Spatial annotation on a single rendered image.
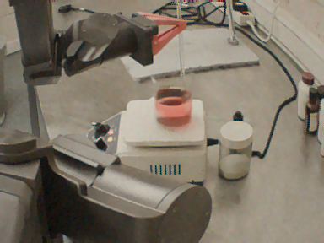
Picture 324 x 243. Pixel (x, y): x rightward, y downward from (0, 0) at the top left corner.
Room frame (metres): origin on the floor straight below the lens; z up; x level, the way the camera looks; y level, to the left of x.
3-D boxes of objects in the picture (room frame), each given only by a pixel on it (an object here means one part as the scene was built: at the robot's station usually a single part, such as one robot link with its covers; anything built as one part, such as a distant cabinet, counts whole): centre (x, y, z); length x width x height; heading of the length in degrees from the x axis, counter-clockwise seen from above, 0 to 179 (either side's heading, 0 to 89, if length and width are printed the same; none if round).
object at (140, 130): (0.94, 0.00, 0.83); 0.12 x 0.12 x 0.01; 88
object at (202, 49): (1.37, -0.06, 0.76); 0.30 x 0.20 x 0.01; 108
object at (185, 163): (0.94, 0.02, 0.79); 0.22 x 0.13 x 0.08; 88
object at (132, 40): (0.88, 0.06, 1.01); 0.10 x 0.07 x 0.07; 31
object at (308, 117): (1.03, -0.31, 0.80); 0.04 x 0.04 x 0.10
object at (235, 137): (0.91, -0.12, 0.79); 0.06 x 0.06 x 0.08
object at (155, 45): (0.93, 0.01, 1.01); 0.09 x 0.07 x 0.07; 121
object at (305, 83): (1.08, -0.32, 0.80); 0.06 x 0.06 x 0.10
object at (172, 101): (0.94, -0.02, 0.88); 0.07 x 0.06 x 0.08; 66
